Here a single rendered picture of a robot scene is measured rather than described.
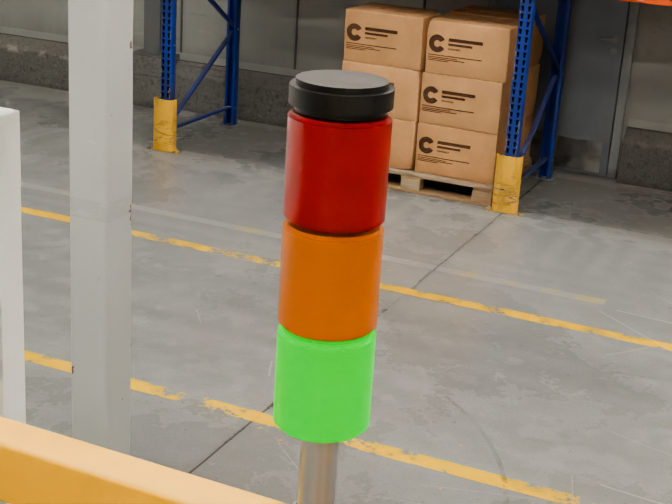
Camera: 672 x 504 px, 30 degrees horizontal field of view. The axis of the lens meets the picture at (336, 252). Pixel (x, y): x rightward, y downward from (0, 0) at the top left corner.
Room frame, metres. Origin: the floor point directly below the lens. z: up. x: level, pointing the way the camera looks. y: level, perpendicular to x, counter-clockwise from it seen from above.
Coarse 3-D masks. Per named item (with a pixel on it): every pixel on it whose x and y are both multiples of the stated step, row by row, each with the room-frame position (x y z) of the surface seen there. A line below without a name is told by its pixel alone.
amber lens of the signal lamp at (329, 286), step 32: (288, 224) 0.58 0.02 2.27; (288, 256) 0.57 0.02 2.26; (320, 256) 0.56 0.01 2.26; (352, 256) 0.56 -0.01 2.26; (288, 288) 0.57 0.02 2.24; (320, 288) 0.56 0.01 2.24; (352, 288) 0.56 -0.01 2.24; (288, 320) 0.57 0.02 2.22; (320, 320) 0.56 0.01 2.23; (352, 320) 0.56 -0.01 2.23
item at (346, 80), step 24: (312, 72) 0.59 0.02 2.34; (336, 72) 0.60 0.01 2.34; (360, 72) 0.60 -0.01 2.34; (288, 96) 0.58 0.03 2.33; (312, 96) 0.56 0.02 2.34; (336, 96) 0.56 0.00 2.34; (360, 96) 0.56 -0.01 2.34; (384, 96) 0.57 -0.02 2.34; (360, 120) 0.56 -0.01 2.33; (312, 456) 0.57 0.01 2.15; (336, 456) 0.58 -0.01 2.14; (312, 480) 0.57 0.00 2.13; (336, 480) 0.58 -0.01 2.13
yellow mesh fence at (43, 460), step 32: (0, 416) 0.68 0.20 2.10; (0, 448) 0.65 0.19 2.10; (32, 448) 0.65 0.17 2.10; (64, 448) 0.65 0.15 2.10; (96, 448) 0.65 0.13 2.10; (0, 480) 0.65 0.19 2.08; (32, 480) 0.64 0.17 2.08; (64, 480) 0.63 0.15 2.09; (96, 480) 0.62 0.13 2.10; (128, 480) 0.62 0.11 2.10; (160, 480) 0.62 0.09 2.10; (192, 480) 0.62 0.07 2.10
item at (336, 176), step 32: (288, 128) 0.58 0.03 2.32; (320, 128) 0.56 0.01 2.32; (352, 128) 0.56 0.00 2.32; (384, 128) 0.57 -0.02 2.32; (288, 160) 0.57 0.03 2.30; (320, 160) 0.56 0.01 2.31; (352, 160) 0.56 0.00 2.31; (384, 160) 0.57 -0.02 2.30; (288, 192) 0.57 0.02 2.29; (320, 192) 0.56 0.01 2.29; (352, 192) 0.56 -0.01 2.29; (384, 192) 0.57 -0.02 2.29; (320, 224) 0.56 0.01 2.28; (352, 224) 0.56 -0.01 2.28
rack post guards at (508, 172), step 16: (160, 112) 9.23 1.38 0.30; (176, 112) 9.26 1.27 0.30; (160, 128) 9.23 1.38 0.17; (160, 144) 9.22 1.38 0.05; (496, 160) 8.21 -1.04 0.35; (512, 160) 8.15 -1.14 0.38; (496, 176) 8.19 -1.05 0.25; (512, 176) 8.14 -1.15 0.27; (496, 192) 8.18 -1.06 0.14; (512, 192) 8.14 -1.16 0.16; (496, 208) 8.18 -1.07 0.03; (512, 208) 8.14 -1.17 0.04
